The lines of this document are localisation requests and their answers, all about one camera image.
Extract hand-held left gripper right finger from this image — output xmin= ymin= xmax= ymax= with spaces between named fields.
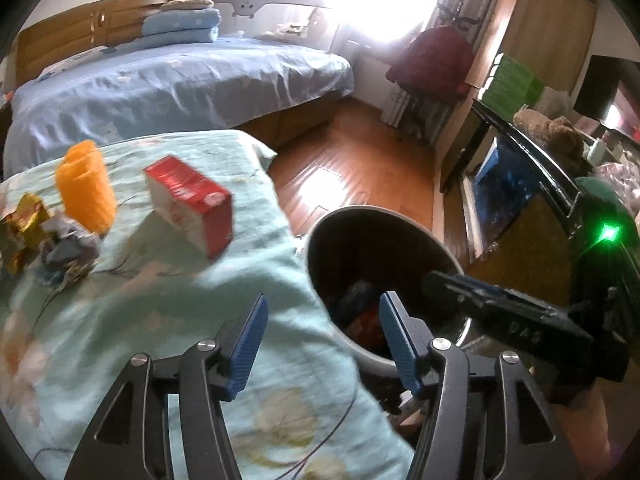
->
xmin=378 ymin=291 xmax=581 ymax=480

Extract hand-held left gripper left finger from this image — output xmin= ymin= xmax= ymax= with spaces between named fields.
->
xmin=65 ymin=292 xmax=269 ymax=480

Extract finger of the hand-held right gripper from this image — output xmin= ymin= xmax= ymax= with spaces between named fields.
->
xmin=422 ymin=272 xmax=506 ymax=328
xmin=435 ymin=270 xmax=573 ymax=318

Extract red carton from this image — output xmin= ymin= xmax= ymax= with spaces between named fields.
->
xmin=350 ymin=307 xmax=388 ymax=348

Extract blue wrapper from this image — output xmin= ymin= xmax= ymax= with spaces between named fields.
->
xmin=332 ymin=280 xmax=383 ymax=328

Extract round trash bin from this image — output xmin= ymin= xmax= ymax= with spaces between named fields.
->
xmin=299 ymin=205 xmax=471 ymax=411

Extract red and white box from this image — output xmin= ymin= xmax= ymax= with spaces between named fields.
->
xmin=143 ymin=156 xmax=234 ymax=259

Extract colourful snack wrapper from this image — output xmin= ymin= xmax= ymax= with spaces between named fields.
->
xmin=37 ymin=212 xmax=103 ymax=291

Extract large orange foam net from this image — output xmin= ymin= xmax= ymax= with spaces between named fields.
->
xmin=55 ymin=140 xmax=118 ymax=235

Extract person's right forearm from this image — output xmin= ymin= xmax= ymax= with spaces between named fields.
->
xmin=560 ymin=387 xmax=613 ymax=480

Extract black glass cabinet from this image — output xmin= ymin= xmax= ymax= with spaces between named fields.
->
xmin=440 ymin=100 xmax=601 ymax=286

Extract pale pink bag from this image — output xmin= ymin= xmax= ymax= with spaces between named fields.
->
xmin=595 ymin=160 xmax=640 ymax=196

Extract brown teddy bear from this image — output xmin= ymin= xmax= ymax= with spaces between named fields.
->
xmin=512 ymin=107 xmax=588 ymax=171

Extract clear plastic bag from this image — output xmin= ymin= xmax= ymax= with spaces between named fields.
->
xmin=542 ymin=87 xmax=576 ymax=116

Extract stack of green boxes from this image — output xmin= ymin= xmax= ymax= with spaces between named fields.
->
xmin=480 ymin=52 xmax=546 ymax=116

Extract black television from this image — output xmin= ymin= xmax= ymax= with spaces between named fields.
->
xmin=572 ymin=55 xmax=640 ymax=128

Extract dark red coat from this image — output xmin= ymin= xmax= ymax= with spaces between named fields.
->
xmin=385 ymin=27 xmax=476 ymax=103

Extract black coat stand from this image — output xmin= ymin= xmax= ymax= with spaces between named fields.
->
xmin=397 ymin=0 xmax=483 ymax=143

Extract bed with blue sheet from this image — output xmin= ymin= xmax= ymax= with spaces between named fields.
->
xmin=2 ymin=35 xmax=355 ymax=176

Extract light wooden door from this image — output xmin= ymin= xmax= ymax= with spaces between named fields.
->
xmin=470 ymin=0 xmax=598 ymax=91

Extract folded blue quilt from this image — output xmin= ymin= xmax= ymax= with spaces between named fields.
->
xmin=141 ymin=7 xmax=222 ymax=45

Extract flat white and blue pillow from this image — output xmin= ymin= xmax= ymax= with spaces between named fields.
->
xmin=35 ymin=47 xmax=121 ymax=81

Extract wooden headboard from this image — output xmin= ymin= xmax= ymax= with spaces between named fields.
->
xmin=15 ymin=0 xmax=178 ymax=86

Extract grey bed guard rail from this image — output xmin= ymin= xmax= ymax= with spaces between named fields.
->
xmin=185 ymin=0 xmax=335 ymax=53

